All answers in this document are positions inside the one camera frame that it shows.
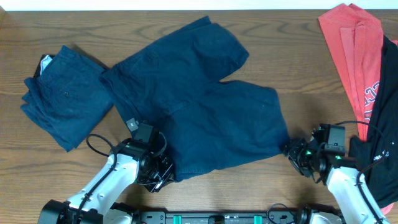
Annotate folded navy shorts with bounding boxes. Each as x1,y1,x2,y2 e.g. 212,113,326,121
21,46,113,151

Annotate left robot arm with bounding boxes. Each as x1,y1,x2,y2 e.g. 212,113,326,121
38,139,174,224

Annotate red t-shirt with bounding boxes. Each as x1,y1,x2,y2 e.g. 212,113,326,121
318,4,394,213

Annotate black t-shirt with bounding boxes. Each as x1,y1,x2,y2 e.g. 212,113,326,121
349,37,397,208

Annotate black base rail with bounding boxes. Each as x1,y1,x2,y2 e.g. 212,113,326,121
102,202,343,224

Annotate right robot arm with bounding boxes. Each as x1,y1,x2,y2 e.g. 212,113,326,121
281,139,389,223

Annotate navy shorts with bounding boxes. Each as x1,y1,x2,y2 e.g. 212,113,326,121
21,46,113,151
99,17,289,181

